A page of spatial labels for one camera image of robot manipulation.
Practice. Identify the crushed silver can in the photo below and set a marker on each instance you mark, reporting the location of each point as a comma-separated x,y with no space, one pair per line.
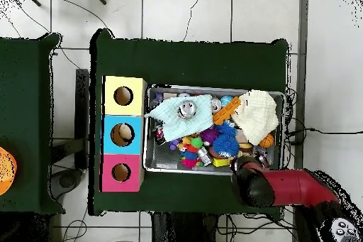
187,109

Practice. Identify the cream knitted cloth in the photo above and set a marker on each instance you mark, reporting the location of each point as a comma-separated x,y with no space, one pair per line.
255,117

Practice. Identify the orange round object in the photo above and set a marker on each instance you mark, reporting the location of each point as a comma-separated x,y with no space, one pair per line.
7,171

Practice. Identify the mint knitted cloth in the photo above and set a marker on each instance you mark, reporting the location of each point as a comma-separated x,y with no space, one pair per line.
170,122

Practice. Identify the dark green side table cloth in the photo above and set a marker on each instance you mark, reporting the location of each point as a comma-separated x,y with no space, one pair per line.
25,97

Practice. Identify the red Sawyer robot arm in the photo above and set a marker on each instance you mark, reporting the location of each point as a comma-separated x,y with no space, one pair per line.
292,188

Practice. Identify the orange basketball toy ball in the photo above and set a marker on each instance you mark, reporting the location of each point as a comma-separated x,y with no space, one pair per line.
267,141

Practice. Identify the large blue spiky ball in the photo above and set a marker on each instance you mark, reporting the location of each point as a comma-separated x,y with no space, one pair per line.
226,145

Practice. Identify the blue globe ball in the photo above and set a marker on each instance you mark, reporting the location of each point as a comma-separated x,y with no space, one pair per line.
226,100

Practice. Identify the wooden box with three holes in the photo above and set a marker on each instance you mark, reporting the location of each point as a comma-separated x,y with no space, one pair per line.
136,88

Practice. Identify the purple spiky ball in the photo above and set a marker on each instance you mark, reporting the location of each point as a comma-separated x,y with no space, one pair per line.
210,135

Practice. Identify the orange plastic block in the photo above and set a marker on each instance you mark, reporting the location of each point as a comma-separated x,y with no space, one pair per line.
225,111

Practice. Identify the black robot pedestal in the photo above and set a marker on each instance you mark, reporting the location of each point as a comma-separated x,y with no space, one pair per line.
184,230

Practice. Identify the small blue spiky ball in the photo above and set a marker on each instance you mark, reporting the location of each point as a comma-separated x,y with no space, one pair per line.
227,129

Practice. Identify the silver soda can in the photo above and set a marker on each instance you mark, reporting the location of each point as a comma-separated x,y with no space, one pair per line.
216,105

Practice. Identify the silver mesh bin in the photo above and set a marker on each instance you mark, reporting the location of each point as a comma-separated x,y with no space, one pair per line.
164,156

